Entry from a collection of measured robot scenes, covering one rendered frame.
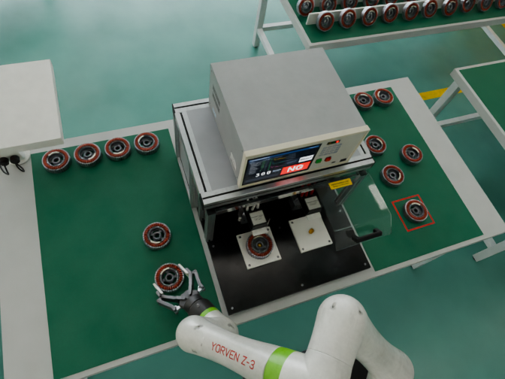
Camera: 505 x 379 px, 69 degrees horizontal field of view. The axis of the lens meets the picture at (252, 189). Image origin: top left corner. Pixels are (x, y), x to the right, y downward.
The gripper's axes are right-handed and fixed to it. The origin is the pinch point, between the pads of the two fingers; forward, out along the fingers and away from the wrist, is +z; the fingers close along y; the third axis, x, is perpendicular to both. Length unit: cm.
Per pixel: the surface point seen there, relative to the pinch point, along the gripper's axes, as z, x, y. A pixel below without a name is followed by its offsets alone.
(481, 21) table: 7, 1, 267
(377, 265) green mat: -45, -28, 71
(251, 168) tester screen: -23, 41, 36
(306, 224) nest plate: -17, -9, 59
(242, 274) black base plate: -15.0, -8.7, 22.9
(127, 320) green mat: -1.0, -2.9, -21.0
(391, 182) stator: -28, -14, 107
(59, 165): 58, 36, -7
